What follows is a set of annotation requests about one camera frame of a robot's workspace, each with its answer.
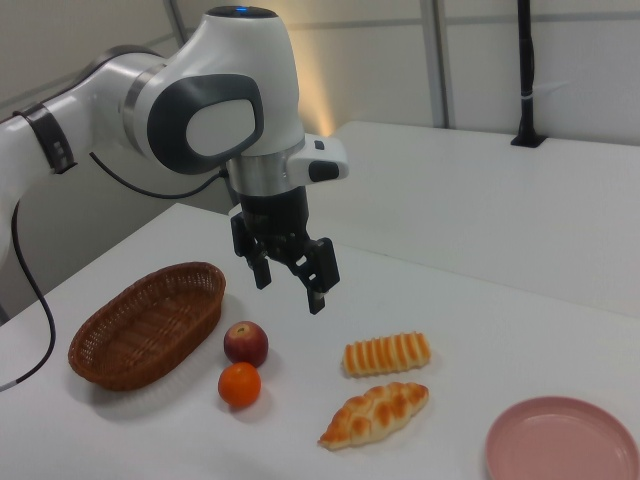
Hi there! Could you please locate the black camera pole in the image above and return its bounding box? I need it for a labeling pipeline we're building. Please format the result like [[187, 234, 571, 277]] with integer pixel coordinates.
[[509, 0, 547, 149]]

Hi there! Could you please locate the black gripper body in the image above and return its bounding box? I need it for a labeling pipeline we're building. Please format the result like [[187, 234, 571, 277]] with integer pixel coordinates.
[[229, 185, 310, 252]]

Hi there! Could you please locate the toy orange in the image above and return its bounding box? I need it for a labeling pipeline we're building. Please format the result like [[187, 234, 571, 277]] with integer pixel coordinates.
[[217, 361, 263, 409]]

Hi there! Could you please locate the black cable strap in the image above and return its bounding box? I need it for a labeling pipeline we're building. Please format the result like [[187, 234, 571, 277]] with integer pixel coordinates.
[[13, 102, 79, 175]]

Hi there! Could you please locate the grey partition post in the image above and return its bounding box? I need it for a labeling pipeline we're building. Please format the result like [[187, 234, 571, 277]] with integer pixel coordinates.
[[422, 0, 451, 129]]

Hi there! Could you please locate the pink plate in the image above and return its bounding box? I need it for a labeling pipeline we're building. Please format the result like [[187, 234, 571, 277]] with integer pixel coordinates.
[[483, 396, 640, 480]]

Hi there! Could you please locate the red toy apple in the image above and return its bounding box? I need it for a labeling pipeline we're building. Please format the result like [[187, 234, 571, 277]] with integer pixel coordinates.
[[223, 320, 270, 369]]

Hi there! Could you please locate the brown woven basket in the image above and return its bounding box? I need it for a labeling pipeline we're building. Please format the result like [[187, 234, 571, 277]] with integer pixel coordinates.
[[67, 260, 227, 392]]

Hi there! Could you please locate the ridged toy bread roll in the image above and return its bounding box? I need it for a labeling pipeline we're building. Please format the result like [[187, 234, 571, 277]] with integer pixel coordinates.
[[341, 330, 432, 379]]

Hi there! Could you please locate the braided toy bread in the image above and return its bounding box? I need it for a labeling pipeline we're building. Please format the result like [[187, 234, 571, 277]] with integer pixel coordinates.
[[318, 381, 430, 451]]

